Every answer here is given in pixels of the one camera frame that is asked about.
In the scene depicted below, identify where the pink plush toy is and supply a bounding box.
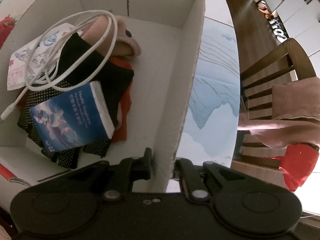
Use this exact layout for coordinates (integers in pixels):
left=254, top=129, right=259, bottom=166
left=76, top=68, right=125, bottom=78
left=0, top=15, right=18, bottom=49

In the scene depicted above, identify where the red cardboard box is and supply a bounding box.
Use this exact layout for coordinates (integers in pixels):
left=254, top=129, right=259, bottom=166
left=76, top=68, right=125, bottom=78
left=0, top=0, right=209, bottom=193

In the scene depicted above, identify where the white printed packet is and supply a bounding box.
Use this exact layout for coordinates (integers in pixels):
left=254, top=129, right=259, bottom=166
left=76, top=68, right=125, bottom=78
left=6, top=22, right=84, bottom=92

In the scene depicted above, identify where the wooden dining chair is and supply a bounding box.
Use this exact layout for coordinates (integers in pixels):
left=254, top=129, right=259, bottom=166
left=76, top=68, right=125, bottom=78
left=239, top=37, right=318, bottom=170

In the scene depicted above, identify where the pink towel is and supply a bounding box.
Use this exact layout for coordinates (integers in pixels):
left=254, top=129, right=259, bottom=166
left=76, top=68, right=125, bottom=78
left=237, top=76, right=320, bottom=150

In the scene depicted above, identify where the red cloth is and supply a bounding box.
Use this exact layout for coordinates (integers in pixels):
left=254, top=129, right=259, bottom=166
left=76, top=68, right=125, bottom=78
left=109, top=56, right=133, bottom=143

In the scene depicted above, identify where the blue booklet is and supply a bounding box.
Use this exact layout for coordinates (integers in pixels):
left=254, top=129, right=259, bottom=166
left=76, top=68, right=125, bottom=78
left=29, top=81, right=116, bottom=153

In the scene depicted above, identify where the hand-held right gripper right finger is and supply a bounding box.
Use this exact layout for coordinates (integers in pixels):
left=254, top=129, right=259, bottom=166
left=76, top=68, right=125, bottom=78
left=172, top=157, right=251, bottom=203

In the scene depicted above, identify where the white cabinet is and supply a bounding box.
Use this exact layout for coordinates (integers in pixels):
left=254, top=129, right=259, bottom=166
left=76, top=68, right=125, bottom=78
left=260, top=0, right=320, bottom=58

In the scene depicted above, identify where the red garment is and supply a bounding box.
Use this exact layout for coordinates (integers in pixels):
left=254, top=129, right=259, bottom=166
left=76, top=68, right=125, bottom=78
left=277, top=142, right=320, bottom=192

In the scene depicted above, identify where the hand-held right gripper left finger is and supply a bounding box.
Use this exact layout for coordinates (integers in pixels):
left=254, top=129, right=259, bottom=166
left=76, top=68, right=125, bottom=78
left=60, top=147, right=153, bottom=202

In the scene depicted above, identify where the white cable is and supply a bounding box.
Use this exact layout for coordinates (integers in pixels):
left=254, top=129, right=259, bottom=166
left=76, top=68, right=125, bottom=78
left=0, top=9, right=118, bottom=123

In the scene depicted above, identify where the black dotted glove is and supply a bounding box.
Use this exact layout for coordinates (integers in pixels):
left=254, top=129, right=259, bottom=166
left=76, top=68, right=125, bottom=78
left=17, top=32, right=135, bottom=170

